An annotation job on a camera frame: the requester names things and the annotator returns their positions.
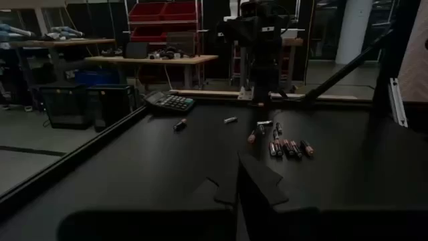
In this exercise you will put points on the white round pillar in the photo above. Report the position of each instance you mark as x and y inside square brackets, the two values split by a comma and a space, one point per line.
[352, 30]

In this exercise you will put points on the black vertical frame post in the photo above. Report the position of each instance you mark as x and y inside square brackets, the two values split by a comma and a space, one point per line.
[394, 40]

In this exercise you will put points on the wooden workbench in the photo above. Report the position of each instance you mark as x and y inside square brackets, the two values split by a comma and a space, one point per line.
[60, 42]

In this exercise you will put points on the black case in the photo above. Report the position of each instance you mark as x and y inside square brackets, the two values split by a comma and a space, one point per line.
[136, 50]

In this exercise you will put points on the marker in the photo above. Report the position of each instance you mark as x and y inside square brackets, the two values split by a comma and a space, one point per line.
[180, 125]

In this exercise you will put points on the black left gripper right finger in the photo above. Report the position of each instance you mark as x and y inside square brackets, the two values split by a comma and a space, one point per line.
[257, 187]

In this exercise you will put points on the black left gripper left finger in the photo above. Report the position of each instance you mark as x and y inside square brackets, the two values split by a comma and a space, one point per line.
[224, 195]

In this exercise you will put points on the dark brown box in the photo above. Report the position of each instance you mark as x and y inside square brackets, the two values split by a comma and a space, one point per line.
[180, 41]

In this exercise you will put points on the black diagonal frame strut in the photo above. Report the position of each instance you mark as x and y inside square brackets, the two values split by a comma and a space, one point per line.
[347, 67]

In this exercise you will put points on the red bins metal rack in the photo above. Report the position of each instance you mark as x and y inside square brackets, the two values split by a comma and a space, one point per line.
[164, 13]

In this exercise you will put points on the wooden table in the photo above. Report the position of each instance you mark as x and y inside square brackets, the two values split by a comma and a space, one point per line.
[150, 60]

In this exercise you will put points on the silver AAA battery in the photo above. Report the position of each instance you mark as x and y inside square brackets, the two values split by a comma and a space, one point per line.
[272, 148]
[261, 129]
[275, 134]
[278, 128]
[265, 123]
[230, 120]

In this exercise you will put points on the black desk calculator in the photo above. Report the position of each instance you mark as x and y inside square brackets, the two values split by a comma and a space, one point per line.
[170, 101]

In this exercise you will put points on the light wooden table board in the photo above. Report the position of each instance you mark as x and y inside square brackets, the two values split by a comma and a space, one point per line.
[207, 93]

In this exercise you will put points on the light blue robot arm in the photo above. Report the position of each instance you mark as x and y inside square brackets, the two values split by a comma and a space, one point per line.
[68, 31]
[15, 30]

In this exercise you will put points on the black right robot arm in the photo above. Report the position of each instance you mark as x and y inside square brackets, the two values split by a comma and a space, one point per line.
[265, 73]

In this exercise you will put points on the silver aluminium bracket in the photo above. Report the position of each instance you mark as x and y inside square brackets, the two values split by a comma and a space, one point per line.
[398, 100]

